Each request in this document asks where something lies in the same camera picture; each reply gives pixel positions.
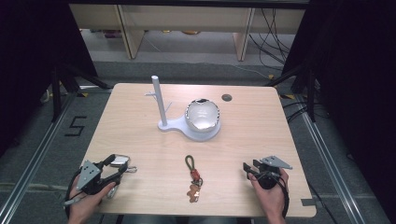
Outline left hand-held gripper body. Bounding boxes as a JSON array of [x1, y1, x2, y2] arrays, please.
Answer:
[[76, 160, 108, 196]]

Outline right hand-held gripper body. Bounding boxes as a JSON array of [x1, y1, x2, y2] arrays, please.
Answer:
[[256, 155, 293, 190]]

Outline silver keychain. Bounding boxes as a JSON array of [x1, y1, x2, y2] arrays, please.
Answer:
[[109, 154, 138, 175]]

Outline person's right hand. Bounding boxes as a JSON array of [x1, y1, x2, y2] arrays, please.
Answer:
[[247, 167, 290, 217]]

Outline person's left hand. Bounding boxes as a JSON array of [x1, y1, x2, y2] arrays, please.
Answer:
[[68, 182, 117, 217]]

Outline silver carabiner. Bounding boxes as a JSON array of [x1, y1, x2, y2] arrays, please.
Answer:
[[106, 185, 120, 200]]

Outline crumpled foil bowl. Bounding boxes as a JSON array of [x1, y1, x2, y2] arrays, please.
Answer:
[[184, 98, 221, 133]]

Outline white pole stand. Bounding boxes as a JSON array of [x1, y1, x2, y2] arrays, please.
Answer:
[[144, 75, 222, 143]]

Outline black metal stand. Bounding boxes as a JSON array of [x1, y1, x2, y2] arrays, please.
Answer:
[[264, 64, 318, 123], [50, 61, 114, 123]]

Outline black curtain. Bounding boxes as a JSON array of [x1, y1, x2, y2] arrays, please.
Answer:
[[0, 0, 99, 157], [279, 0, 396, 218]]

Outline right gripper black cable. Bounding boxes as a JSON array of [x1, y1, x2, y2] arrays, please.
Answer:
[[273, 173, 290, 219]]

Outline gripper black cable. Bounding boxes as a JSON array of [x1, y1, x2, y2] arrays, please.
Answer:
[[63, 172, 83, 219], [273, 173, 290, 219]]

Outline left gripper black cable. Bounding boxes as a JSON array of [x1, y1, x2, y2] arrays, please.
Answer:
[[63, 172, 83, 219]]

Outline aluminium floor rail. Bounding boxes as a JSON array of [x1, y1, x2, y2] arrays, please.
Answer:
[[0, 92, 79, 224], [299, 106, 366, 224]]

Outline green cord gingerbread keychain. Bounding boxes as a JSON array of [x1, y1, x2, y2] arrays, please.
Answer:
[[184, 154, 205, 203]]

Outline black floor cables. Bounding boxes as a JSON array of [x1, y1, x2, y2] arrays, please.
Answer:
[[247, 8, 297, 73]]

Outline light wooden desk frame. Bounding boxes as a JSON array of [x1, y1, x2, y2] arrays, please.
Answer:
[[68, 3, 306, 63]]

